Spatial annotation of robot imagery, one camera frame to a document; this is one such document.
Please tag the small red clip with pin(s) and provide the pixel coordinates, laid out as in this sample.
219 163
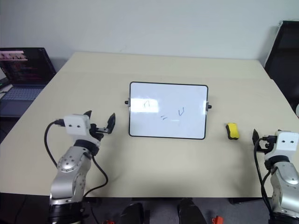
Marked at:
217 219

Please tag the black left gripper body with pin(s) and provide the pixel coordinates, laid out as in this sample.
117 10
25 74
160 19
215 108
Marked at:
99 130

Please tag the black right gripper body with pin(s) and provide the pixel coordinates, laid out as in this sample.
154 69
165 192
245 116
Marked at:
266 142

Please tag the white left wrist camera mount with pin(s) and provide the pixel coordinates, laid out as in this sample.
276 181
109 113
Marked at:
76 124

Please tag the open laptop computer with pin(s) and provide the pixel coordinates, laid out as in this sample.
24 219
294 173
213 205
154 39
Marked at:
22 77

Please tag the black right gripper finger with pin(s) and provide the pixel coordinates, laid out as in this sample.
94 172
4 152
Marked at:
255 137

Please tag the dark rounded robot foot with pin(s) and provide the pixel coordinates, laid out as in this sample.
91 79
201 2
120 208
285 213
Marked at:
191 212
133 214

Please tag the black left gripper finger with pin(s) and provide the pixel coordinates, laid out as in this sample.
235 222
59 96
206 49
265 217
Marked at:
88 113
111 123

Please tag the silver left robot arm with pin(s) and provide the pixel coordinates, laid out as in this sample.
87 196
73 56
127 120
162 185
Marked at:
70 170

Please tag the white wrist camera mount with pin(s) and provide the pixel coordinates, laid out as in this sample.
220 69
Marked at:
285 142
76 124

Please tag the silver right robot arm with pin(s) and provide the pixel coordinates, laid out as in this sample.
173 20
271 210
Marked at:
286 184

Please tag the yellow and black eraser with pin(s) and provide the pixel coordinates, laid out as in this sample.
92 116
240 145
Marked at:
232 131

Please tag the black office chair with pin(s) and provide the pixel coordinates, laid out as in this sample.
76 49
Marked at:
283 60

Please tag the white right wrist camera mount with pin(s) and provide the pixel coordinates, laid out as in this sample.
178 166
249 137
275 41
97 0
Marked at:
285 142

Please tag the small black-framed whiteboard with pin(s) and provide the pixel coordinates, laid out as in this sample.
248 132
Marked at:
167 110

